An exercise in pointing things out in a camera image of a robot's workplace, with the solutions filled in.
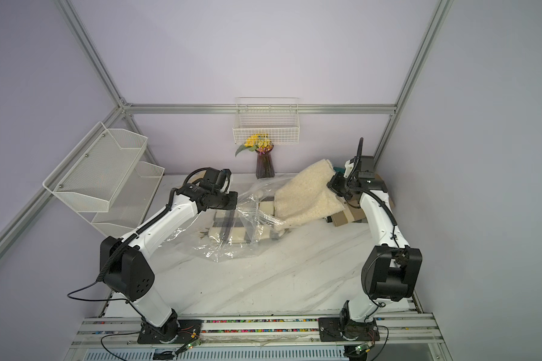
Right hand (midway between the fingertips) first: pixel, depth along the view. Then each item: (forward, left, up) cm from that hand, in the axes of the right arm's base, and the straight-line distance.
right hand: (330, 186), depth 86 cm
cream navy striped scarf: (-8, +30, -10) cm, 33 cm away
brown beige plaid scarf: (-1, -12, -17) cm, 21 cm away
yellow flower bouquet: (+25, +28, +4) cm, 37 cm away
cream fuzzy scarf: (0, +8, -6) cm, 10 cm away
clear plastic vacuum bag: (-9, +57, -19) cm, 61 cm away
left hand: (-4, +38, -4) cm, 39 cm away
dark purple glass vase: (+25, +27, -10) cm, 38 cm away
